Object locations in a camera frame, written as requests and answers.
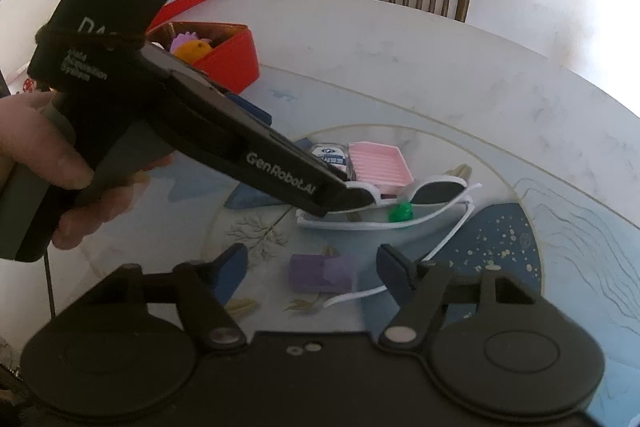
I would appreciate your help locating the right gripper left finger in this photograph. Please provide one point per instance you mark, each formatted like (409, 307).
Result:
(224, 275)

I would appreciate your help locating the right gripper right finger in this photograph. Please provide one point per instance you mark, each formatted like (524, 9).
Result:
(399, 275)

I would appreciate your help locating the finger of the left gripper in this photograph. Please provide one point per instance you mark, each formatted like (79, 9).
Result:
(250, 108)
(352, 196)

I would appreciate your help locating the pink ridged soap dish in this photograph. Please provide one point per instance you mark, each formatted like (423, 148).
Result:
(379, 164)

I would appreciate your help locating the white sunglasses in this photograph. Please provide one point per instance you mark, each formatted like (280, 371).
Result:
(430, 199)

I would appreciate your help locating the person's left hand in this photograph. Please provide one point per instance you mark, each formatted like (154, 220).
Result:
(29, 139)

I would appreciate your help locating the red heart-shaped tin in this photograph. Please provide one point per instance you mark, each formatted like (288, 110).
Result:
(233, 63)

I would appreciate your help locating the small green toy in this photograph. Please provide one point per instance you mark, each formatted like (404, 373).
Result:
(402, 212)

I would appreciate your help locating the purple rectangular block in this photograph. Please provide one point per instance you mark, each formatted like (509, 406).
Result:
(320, 274)

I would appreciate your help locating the orange ball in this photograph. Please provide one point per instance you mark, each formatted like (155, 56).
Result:
(192, 51)

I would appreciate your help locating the purple spiky ball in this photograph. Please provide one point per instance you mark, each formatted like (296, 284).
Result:
(185, 37)

